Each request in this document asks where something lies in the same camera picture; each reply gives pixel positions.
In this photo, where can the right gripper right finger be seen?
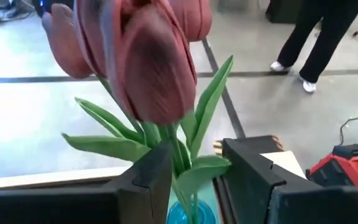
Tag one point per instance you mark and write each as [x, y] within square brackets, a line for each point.
[259, 193]

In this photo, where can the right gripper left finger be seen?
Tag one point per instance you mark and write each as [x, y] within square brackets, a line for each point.
[141, 193]

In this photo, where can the dark red artificial tulip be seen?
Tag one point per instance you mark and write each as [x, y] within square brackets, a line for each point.
[89, 37]
[64, 43]
[194, 18]
[157, 71]

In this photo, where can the blue glass vase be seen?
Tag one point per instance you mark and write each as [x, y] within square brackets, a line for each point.
[179, 216]

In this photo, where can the black hazard-striped platform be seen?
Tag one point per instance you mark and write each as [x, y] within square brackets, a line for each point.
[259, 144]

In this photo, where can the red and black tool case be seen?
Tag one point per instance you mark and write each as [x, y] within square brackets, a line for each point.
[346, 171]

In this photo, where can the person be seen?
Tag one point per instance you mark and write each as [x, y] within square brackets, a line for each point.
[322, 37]

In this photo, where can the black floor box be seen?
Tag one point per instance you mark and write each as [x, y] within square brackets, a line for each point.
[278, 11]

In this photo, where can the black device blue light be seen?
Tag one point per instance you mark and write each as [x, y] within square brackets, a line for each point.
[54, 7]

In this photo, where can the black table frame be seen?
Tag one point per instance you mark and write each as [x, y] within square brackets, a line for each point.
[219, 202]

